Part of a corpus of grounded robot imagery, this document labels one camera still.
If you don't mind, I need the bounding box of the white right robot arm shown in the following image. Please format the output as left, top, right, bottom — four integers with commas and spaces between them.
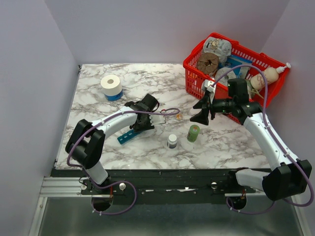
190, 78, 312, 201

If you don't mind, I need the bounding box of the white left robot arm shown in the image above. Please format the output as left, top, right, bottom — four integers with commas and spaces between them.
65, 94, 159, 194

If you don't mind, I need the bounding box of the white tape roll blue base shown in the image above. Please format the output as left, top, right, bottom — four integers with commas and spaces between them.
100, 75, 123, 101

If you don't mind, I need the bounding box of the aluminium extrusion frame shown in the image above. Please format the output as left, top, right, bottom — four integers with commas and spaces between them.
28, 177, 86, 236

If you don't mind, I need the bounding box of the green white plant item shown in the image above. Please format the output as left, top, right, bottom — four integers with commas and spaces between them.
246, 80, 264, 99

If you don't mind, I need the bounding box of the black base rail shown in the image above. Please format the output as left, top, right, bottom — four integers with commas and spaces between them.
50, 168, 274, 212

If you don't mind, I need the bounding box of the cream pump lotion bottle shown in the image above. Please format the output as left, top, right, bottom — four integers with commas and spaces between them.
250, 62, 291, 90

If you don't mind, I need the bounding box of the blue packet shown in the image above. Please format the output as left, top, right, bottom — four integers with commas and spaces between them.
220, 55, 252, 79

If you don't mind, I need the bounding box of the white bottle dark label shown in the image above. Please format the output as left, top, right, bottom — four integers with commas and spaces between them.
167, 134, 178, 149

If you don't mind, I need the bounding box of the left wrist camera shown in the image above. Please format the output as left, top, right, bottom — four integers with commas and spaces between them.
149, 115, 166, 125

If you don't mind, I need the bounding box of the grey cartoon printed pouch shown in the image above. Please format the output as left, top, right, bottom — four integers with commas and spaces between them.
202, 37, 232, 63

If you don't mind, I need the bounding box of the grey paper roll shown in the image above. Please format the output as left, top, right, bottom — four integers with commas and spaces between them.
215, 67, 237, 86

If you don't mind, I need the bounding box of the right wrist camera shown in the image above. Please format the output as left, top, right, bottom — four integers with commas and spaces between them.
201, 80, 216, 95

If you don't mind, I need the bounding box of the green bottle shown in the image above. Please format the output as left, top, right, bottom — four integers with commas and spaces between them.
187, 124, 200, 143

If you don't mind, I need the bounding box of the teal weekly pill organizer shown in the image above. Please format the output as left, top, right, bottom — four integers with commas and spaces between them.
117, 130, 141, 145

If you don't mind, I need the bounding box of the red plastic basket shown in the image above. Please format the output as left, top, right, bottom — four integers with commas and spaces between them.
183, 32, 290, 124

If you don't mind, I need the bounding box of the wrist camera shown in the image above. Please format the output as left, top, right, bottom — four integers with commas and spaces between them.
201, 80, 216, 95
149, 115, 166, 125

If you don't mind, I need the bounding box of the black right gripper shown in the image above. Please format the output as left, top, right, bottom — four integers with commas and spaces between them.
190, 91, 235, 125

